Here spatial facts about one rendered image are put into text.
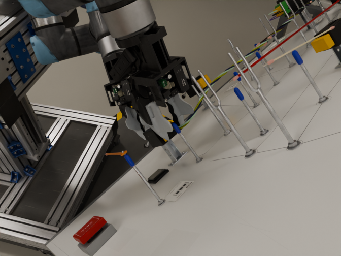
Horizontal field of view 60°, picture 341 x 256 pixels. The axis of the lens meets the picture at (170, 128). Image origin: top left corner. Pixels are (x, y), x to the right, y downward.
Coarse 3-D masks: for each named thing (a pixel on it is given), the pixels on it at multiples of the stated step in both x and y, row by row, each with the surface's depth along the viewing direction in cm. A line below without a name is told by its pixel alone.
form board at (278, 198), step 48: (288, 48) 95; (288, 96) 54; (336, 96) 41; (192, 144) 67; (240, 144) 48; (336, 144) 31; (144, 192) 58; (192, 192) 44; (240, 192) 35; (288, 192) 29; (336, 192) 25; (144, 240) 40; (192, 240) 32; (240, 240) 27; (288, 240) 24; (336, 240) 21
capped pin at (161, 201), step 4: (124, 156) 46; (128, 156) 46; (128, 160) 46; (132, 164) 46; (136, 168) 46; (140, 172) 46; (140, 176) 46; (144, 180) 47; (148, 184) 47; (152, 188) 47; (152, 192) 47; (156, 196) 47; (160, 200) 47; (164, 200) 47; (160, 204) 47
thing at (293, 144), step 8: (232, 56) 34; (240, 56) 35; (248, 64) 35; (240, 72) 34; (248, 80) 34; (256, 80) 35; (264, 96) 35; (264, 104) 35; (272, 112) 35; (280, 120) 36; (280, 128) 36; (288, 136) 36; (288, 144) 36; (296, 144) 36
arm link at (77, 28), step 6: (84, 24) 78; (78, 30) 76; (84, 30) 76; (78, 36) 75; (84, 36) 76; (90, 36) 76; (84, 42) 76; (90, 42) 77; (96, 42) 77; (84, 48) 77; (90, 48) 78; (96, 48) 79; (84, 54) 79
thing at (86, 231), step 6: (96, 216) 51; (90, 222) 50; (96, 222) 48; (102, 222) 48; (84, 228) 50; (90, 228) 48; (96, 228) 48; (102, 228) 49; (78, 234) 49; (84, 234) 47; (90, 234) 47; (96, 234) 49; (78, 240) 47; (84, 240) 47; (90, 240) 48
